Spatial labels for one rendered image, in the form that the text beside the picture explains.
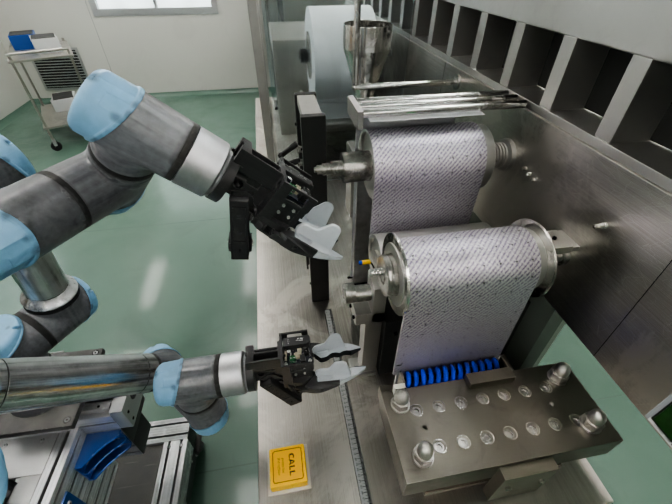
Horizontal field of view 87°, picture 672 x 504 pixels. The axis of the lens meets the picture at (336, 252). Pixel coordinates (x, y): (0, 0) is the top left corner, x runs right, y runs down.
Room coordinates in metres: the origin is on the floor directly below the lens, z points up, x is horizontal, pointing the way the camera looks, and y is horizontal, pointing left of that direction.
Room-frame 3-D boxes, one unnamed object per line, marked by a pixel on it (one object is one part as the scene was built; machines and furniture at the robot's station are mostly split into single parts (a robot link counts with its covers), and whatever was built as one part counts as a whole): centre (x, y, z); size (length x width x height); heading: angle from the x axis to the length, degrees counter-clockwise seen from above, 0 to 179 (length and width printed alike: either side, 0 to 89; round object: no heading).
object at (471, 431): (0.31, -0.30, 1.00); 0.40 x 0.16 x 0.06; 100
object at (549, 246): (0.50, -0.36, 1.25); 0.15 x 0.01 x 0.15; 10
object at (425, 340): (0.42, -0.23, 1.11); 0.23 x 0.01 x 0.18; 100
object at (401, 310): (0.46, -0.10, 1.25); 0.15 x 0.01 x 0.15; 10
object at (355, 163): (0.70, -0.04, 1.33); 0.06 x 0.06 x 0.06; 10
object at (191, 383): (0.33, 0.26, 1.11); 0.11 x 0.08 x 0.09; 100
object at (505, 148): (0.75, -0.35, 1.33); 0.07 x 0.07 x 0.07; 10
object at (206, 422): (0.34, 0.27, 1.01); 0.11 x 0.08 x 0.11; 52
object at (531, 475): (0.22, -0.33, 0.96); 0.10 x 0.03 x 0.11; 100
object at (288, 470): (0.26, 0.09, 0.91); 0.07 x 0.07 x 0.02; 10
